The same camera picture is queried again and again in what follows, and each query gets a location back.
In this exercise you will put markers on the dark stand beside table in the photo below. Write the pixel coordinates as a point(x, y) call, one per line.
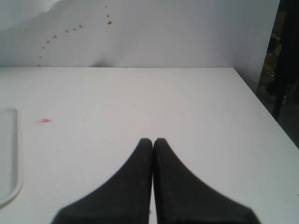
point(287, 66)

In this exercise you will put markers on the small red table stain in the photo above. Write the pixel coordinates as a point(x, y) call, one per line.
point(44, 121)

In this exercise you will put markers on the white rectangular tray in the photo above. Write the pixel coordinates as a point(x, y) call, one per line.
point(11, 156)

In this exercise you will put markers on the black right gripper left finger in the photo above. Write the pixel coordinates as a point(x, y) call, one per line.
point(123, 199)

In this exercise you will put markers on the white paper backdrop sheet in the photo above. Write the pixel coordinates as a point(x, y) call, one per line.
point(134, 33)

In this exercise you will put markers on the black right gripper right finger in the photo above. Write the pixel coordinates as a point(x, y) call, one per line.
point(182, 198)

